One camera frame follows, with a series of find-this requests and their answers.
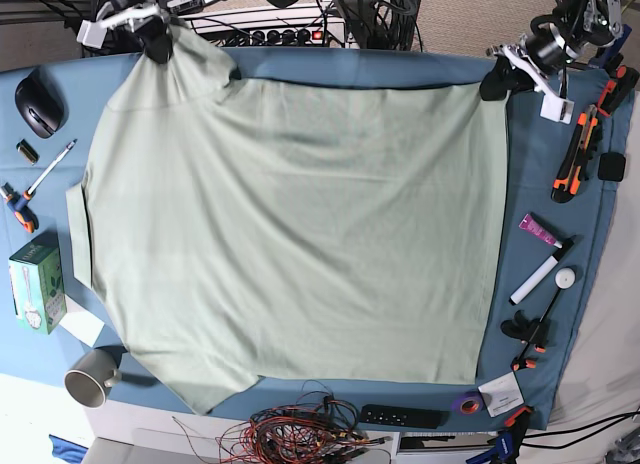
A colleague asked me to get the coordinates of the small battery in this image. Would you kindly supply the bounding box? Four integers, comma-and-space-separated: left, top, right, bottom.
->
16, 140, 39, 165

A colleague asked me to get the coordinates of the pale green T-shirt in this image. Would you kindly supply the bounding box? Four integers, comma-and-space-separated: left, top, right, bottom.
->
66, 27, 508, 415

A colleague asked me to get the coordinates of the purple glue tube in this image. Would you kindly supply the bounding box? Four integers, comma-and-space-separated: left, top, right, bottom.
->
519, 213, 563, 249

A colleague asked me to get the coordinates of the orange black utility knife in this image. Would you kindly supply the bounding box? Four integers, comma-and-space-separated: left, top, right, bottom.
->
551, 104, 602, 204

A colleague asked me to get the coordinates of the white paper sheet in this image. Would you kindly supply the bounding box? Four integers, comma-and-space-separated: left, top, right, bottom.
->
59, 295, 105, 347

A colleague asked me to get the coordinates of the black orange bar clamp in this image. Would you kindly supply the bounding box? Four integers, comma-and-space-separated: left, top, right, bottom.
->
500, 288, 563, 372

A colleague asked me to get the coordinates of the blue black bar clamp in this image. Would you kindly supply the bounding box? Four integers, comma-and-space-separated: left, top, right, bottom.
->
466, 406, 534, 464

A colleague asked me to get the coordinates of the black remote control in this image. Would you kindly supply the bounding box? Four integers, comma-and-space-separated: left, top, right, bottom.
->
359, 404, 448, 429

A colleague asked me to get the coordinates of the white black marker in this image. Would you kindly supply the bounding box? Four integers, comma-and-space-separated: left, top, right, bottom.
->
509, 237, 575, 305

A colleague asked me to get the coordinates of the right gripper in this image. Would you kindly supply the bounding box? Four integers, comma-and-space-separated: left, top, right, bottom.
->
97, 2, 173, 64

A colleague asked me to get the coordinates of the blue table cloth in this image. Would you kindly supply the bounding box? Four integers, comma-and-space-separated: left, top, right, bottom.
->
1, 48, 639, 429

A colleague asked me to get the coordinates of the black power strip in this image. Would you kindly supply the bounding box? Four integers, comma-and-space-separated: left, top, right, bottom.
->
225, 28, 327, 47

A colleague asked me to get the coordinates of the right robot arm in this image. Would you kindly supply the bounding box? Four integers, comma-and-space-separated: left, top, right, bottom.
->
96, 0, 173, 64

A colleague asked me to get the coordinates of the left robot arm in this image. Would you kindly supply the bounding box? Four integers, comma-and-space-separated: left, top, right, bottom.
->
480, 0, 623, 101

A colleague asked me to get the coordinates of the white paper card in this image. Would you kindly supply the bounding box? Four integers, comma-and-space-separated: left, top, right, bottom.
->
478, 372, 524, 418

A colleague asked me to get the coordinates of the green tea box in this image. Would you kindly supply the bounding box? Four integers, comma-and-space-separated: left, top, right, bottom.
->
8, 235, 67, 335

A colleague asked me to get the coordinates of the black square pad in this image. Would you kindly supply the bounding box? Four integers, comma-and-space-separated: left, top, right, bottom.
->
597, 152, 626, 183

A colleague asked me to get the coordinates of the white round cap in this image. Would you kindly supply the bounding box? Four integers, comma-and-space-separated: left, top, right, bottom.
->
554, 267, 576, 290

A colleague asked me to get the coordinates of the orange black spring clamp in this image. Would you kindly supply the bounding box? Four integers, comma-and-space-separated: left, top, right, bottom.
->
597, 65, 639, 117

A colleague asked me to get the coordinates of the white ballpoint pen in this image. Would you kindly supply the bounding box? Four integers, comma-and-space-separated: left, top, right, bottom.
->
25, 139, 77, 196

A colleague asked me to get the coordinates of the red black wire bundle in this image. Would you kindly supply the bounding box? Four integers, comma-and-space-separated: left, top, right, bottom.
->
172, 380, 392, 464

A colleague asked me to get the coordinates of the blue orange screwdriver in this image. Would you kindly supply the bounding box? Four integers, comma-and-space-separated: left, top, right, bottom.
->
1, 183, 38, 233

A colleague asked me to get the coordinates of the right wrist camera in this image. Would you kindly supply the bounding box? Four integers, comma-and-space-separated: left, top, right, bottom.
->
76, 20, 107, 49

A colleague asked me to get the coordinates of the black computer mouse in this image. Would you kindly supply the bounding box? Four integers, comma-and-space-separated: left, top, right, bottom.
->
15, 76, 64, 139

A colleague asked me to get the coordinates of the grey ceramic mug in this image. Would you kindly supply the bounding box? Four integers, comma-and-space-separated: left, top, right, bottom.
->
64, 349, 121, 409

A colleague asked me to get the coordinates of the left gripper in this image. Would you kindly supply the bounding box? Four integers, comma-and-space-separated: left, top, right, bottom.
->
479, 33, 563, 101

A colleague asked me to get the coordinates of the purple tape roll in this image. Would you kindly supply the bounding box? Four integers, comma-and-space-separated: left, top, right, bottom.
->
451, 390, 485, 416

